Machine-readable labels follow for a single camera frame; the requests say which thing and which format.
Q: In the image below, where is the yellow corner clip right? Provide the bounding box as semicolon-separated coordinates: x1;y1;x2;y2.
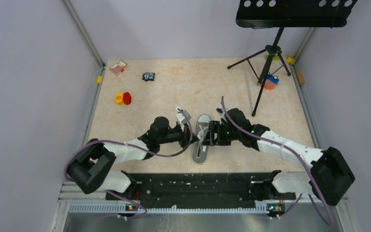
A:
286;57;296;65

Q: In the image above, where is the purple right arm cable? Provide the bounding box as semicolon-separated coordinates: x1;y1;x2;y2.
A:
220;96;335;226

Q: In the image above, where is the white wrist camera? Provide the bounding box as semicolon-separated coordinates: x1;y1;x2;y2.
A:
176;107;191;132
216;104;227;124

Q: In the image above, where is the yellow corner clip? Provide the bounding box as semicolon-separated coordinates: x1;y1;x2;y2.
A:
96;75;102;85
286;57;296;65

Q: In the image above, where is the red round toy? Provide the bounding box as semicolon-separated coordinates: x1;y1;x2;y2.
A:
123;92;132;105

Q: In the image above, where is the small black blue toy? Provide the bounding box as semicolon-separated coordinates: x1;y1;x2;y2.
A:
142;72;155;81

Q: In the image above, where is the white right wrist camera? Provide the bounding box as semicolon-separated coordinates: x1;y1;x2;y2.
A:
216;104;227;124

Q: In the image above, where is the yellow corner clip left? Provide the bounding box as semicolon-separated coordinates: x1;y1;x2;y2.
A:
96;75;102;85

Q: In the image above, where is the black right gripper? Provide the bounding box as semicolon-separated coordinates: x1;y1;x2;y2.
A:
202;121;241;146

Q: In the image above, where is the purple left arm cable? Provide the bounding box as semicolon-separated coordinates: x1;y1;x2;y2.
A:
64;108;194;221

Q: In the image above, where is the pink and white box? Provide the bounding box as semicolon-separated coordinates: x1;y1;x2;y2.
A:
109;60;128;76

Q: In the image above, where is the grey canvas sneaker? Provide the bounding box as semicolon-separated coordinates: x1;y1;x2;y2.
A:
192;114;212;165

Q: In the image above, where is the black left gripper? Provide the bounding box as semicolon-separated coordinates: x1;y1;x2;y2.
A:
158;122;200;149

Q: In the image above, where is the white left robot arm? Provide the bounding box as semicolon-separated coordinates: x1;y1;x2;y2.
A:
64;116;198;200

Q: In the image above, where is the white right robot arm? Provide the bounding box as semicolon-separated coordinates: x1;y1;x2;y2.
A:
196;108;356;206

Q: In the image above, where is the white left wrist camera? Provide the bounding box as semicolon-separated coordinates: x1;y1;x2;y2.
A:
176;107;191;132

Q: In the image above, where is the black music stand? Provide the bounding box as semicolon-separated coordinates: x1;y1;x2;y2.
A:
227;0;358;117

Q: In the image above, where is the white slotted cable duct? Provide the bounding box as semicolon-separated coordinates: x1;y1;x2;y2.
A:
69;203;269;214

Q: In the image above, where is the yellow round toy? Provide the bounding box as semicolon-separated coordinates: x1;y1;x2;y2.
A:
115;93;125;105

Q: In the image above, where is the orange blue toy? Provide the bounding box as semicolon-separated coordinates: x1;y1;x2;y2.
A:
264;74;279;90

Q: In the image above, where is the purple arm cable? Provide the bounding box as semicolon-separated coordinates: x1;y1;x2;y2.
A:
220;96;335;226
64;108;194;221

